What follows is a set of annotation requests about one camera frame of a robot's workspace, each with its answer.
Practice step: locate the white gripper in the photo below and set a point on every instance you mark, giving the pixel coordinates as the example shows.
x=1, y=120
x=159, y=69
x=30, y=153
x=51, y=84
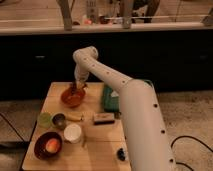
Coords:
x=80, y=75

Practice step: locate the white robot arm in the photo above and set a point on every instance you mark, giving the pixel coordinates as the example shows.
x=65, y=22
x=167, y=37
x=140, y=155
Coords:
x=144, y=129

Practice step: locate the red orange bowl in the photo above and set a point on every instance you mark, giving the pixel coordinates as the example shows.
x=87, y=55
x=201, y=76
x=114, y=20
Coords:
x=72, y=98

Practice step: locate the dark red bowl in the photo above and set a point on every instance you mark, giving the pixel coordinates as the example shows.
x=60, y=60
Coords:
x=39, y=148

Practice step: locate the yellow banana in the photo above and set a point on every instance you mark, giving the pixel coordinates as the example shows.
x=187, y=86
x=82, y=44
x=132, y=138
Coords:
x=74, y=118

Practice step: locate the small metal cup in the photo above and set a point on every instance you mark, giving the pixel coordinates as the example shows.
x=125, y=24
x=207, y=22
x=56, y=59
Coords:
x=59, y=121

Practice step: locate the white cloth in tray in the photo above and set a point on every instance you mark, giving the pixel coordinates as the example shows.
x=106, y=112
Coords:
x=114, y=94

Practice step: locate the green plastic tray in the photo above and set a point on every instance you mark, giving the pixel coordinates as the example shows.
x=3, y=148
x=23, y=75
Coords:
x=109, y=104

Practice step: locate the wooden board eraser block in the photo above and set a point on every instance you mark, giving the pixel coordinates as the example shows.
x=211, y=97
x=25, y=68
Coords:
x=103, y=118

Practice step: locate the light green plastic cup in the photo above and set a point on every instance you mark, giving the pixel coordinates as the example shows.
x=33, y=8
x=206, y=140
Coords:
x=44, y=120

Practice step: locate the white ceramic cup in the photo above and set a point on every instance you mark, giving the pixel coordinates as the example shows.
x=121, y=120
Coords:
x=72, y=133

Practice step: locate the orange peach fruit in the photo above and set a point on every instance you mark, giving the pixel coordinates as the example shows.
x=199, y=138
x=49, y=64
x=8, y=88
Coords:
x=52, y=145

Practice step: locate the white handled dish brush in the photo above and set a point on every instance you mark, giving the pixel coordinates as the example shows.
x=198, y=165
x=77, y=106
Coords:
x=121, y=154

